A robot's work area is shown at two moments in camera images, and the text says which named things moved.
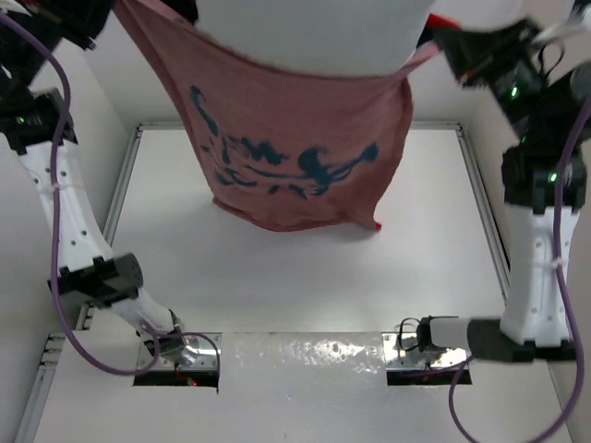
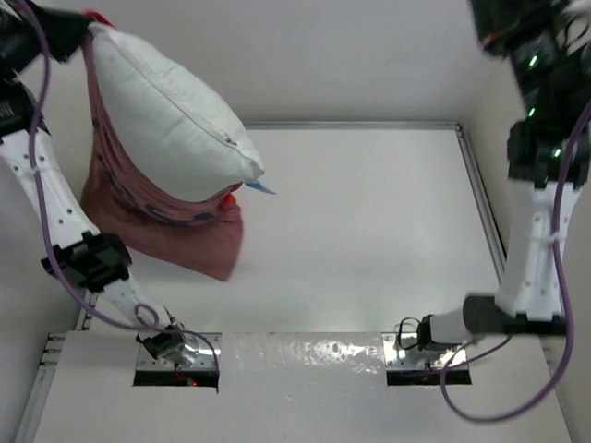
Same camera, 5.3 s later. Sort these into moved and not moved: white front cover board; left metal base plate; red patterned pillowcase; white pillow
Moved: red patterned pillowcase; white pillow
Not moved: white front cover board; left metal base plate
